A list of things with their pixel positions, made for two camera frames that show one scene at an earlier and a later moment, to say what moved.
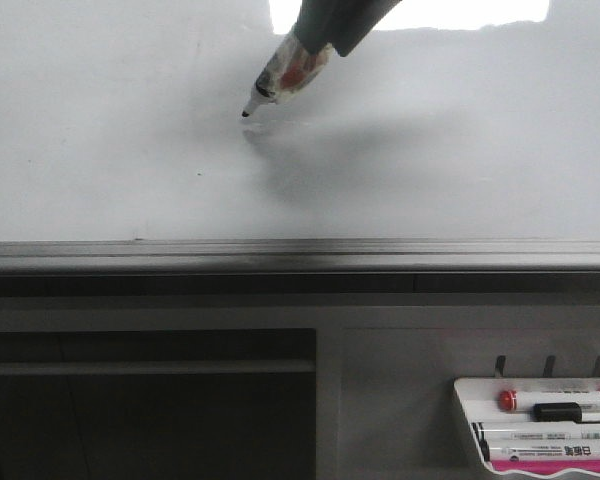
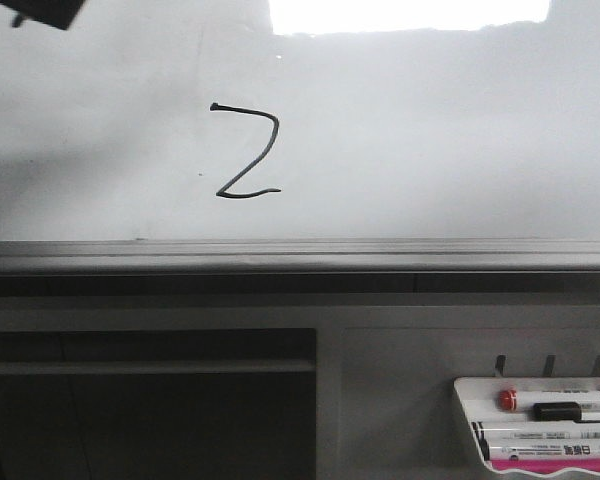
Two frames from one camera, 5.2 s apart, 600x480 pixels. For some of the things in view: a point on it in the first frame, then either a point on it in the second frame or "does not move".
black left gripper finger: (319, 22) to (55, 13)
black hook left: (500, 361) does not move
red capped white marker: (512, 400) does not move
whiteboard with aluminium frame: (112, 140) does not move
